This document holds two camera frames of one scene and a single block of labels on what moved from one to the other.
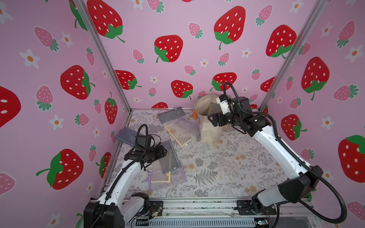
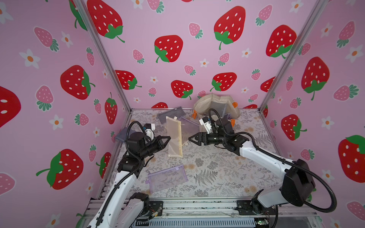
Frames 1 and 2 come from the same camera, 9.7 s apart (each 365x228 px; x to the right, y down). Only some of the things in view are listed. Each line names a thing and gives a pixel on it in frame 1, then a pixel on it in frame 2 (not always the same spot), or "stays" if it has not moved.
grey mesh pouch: [127, 135] stays
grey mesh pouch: [171, 114] stays
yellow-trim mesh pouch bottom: [158, 176] to [174, 131]
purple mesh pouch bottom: [158, 180] stays
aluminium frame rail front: [152, 207] stays
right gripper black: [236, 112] to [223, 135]
